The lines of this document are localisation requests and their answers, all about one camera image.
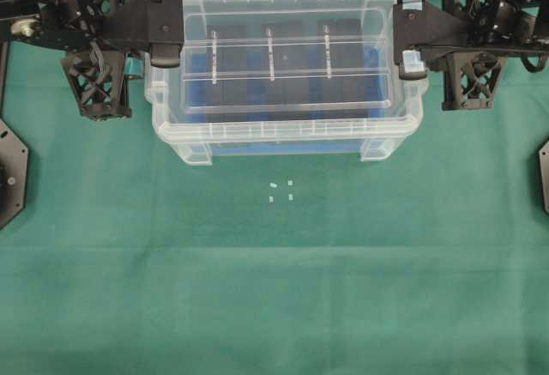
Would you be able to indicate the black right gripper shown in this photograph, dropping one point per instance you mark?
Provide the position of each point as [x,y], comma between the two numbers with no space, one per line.
[447,40]

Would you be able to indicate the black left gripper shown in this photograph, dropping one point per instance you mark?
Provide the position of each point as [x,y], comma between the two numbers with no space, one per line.
[132,28]

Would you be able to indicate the clear plastic box lid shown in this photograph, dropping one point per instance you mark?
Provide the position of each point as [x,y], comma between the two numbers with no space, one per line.
[263,59]

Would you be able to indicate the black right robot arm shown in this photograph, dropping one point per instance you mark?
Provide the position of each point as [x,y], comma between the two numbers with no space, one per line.
[517,28]

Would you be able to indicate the clear plastic storage box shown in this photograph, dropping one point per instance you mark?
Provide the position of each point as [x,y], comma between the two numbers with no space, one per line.
[198,133]

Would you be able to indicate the green table cloth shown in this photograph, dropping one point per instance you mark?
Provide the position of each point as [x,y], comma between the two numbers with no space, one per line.
[127,261]

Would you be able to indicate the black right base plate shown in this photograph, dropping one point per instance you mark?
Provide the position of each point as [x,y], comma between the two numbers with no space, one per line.
[543,157]

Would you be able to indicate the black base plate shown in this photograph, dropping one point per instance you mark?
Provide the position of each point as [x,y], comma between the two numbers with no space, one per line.
[14,161]
[543,157]

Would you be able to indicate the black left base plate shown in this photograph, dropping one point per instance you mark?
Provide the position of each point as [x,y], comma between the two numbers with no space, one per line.
[14,161]

